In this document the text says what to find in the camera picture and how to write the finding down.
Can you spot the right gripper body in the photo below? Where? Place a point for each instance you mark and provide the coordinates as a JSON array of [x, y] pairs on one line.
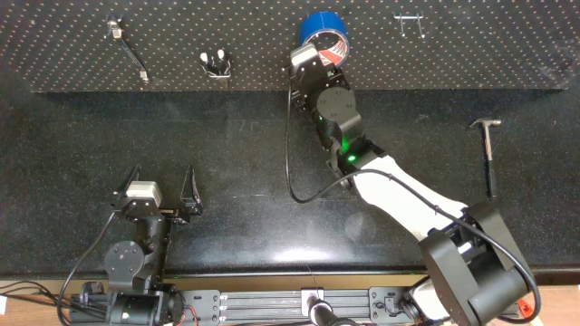
[[312, 79]]

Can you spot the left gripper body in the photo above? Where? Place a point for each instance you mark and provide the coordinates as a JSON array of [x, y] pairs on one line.
[[174, 213]]

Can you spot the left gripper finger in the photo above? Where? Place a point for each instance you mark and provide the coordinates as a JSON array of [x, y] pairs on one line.
[[129, 179], [190, 188]]

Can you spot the roll of blue tape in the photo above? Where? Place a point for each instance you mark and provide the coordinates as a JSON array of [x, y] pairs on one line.
[[319, 25]]

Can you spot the wrench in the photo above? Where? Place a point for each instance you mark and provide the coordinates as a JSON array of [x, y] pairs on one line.
[[129, 52]]

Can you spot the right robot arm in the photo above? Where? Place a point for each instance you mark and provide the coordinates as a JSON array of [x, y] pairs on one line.
[[408, 199]]

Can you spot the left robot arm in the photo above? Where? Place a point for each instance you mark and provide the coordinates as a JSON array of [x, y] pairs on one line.
[[136, 258]]

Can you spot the black pegboard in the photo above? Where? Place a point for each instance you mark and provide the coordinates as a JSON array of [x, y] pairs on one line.
[[476, 59]]

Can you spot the metal hook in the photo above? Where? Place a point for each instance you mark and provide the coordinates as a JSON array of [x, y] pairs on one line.
[[410, 20], [216, 68], [113, 21]]

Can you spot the hammer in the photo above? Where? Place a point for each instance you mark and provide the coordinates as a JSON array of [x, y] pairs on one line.
[[488, 149]]

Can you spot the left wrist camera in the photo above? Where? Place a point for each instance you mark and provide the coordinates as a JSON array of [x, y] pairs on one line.
[[144, 192]]

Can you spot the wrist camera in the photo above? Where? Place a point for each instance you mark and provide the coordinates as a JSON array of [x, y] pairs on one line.
[[303, 56], [144, 192]]

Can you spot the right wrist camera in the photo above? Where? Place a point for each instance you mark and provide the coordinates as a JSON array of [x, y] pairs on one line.
[[303, 56]]

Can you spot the mounting rail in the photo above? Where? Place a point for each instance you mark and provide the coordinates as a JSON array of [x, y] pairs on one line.
[[272, 305]]

